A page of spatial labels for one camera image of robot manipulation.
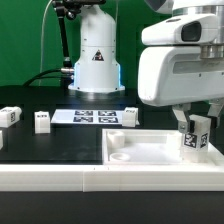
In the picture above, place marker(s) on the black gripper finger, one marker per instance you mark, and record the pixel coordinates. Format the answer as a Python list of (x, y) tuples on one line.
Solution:
[(215, 110), (181, 112)]

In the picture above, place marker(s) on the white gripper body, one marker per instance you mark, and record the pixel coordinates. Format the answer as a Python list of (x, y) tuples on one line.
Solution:
[(177, 75)]

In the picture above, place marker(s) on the white square tabletop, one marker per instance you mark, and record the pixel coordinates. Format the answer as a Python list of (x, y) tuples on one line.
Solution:
[(151, 147)]

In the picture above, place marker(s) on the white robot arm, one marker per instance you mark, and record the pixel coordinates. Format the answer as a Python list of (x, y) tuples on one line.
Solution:
[(193, 23)]

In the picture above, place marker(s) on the white marker sheet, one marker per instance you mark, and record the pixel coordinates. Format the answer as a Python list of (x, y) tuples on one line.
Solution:
[(95, 117)]

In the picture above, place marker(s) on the white L-shaped fence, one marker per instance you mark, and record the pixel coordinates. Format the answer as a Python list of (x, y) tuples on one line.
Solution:
[(91, 178)]

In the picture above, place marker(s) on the black camera stand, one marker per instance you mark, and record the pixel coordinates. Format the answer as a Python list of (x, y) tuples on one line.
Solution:
[(69, 9)]

